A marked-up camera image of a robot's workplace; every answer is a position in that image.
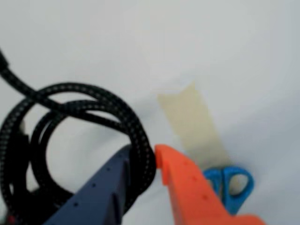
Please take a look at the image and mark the blue handled scissors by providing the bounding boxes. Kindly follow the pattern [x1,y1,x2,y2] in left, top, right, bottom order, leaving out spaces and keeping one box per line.
[203,165,255,216]

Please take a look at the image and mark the black braided cable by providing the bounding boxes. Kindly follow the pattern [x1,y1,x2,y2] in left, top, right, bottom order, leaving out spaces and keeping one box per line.
[0,46,157,225]

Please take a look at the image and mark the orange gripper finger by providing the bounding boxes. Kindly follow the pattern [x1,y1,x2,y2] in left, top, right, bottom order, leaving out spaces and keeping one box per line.
[154,144,267,225]

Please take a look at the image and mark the wide beige tape strip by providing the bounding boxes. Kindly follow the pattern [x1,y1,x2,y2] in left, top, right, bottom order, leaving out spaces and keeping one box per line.
[156,80,232,170]

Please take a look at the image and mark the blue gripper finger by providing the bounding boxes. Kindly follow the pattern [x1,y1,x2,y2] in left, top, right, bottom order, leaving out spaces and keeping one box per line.
[43,143,132,225]

